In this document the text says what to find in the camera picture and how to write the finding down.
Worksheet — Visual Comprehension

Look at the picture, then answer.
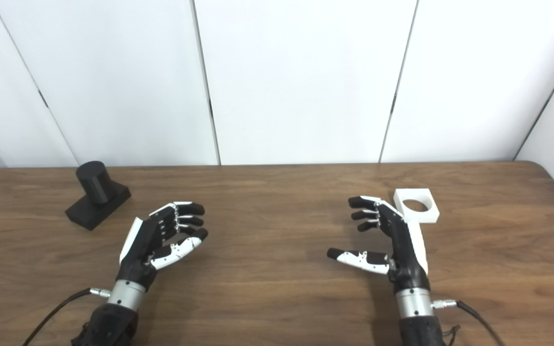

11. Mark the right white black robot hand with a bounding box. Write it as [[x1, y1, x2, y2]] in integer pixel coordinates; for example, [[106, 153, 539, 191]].
[[327, 195, 431, 292]]

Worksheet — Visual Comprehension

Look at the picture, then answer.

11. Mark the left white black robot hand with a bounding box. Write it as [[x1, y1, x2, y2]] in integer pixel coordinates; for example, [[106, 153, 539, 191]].
[[115, 201, 209, 292]]

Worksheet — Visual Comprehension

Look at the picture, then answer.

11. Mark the white square piece with hole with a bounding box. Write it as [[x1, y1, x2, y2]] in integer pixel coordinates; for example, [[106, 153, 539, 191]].
[[393, 188, 440, 223]]

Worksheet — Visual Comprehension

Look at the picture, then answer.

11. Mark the black peg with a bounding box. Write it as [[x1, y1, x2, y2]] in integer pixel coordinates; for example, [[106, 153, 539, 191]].
[[64, 161, 132, 231]]

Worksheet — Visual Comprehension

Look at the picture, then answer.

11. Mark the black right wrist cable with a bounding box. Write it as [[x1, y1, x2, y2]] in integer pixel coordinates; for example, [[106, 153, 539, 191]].
[[431, 299, 506, 346]]

